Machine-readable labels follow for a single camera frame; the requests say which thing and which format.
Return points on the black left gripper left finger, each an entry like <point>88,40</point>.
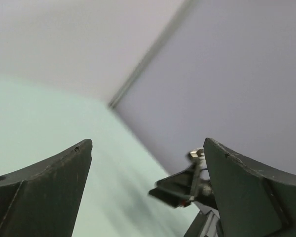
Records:
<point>43,199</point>

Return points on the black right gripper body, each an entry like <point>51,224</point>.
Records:
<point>185,187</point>

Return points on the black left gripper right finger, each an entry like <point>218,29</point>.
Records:
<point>253,199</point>

